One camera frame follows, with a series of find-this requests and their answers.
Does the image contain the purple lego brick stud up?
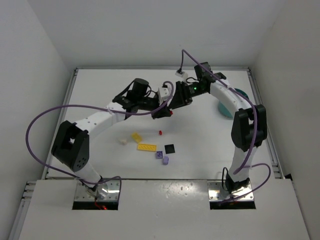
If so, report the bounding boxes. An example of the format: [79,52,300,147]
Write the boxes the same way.
[155,151,163,159]

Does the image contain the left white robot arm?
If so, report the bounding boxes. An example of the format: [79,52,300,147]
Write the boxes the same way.
[51,78,174,190]

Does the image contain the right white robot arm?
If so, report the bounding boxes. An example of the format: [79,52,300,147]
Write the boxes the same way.
[169,62,268,194]

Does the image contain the yellow lego slope brick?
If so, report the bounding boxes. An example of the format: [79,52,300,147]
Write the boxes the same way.
[131,132,143,144]

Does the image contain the yellow long lego plate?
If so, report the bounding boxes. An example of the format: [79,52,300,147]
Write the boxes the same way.
[137,143,157,152]

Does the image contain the white lego piece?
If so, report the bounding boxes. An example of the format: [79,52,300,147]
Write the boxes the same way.
[118,138,128,146]

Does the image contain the teal round divided container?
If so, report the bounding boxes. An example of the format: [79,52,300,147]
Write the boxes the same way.
[216,87,252,119]

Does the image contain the black square lego plate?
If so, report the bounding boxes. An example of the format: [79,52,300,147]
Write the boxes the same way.
[164,144,176,154]

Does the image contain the purple lego brick sideways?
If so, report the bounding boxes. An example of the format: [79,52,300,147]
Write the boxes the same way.
[162,156,169,166]

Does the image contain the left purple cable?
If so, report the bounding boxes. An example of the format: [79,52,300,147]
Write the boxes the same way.
[26,81,175,193]

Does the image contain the purple cable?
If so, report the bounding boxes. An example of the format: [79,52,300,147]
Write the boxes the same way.
[180,49,272,203]
[26,81,175,193]

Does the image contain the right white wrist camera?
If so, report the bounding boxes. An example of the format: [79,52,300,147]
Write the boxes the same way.
[175,70,189,82]

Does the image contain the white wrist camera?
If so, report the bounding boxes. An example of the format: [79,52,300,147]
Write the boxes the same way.
[157,87,171,105]
[175,70,189,82]

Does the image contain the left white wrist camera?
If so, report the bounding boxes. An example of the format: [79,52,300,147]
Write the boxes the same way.
[157,87,171,105]

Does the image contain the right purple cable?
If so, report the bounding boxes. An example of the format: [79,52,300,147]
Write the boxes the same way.
[180,49,272,203]

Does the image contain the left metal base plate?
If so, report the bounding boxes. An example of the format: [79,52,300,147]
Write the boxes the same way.
[74,179,120,202]

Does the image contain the metal base plate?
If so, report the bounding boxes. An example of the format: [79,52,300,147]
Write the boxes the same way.
[207,180,254,201]
[74,179,120,202]

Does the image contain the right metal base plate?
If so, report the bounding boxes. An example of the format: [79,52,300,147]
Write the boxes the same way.
[207,180,254,201]

